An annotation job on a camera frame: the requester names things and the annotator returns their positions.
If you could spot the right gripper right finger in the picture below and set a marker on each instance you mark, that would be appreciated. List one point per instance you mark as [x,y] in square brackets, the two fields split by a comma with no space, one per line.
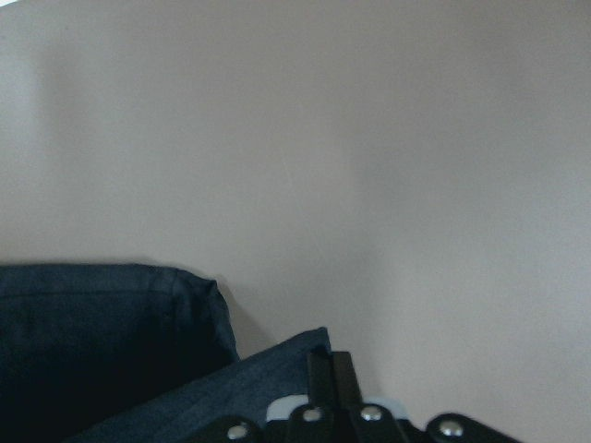
[346,387]

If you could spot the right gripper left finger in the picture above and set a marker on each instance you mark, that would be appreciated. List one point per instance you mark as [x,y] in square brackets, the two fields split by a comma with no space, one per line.
[320,381]

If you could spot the black printed t-shirt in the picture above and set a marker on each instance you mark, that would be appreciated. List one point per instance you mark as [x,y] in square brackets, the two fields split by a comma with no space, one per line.
[130,353]

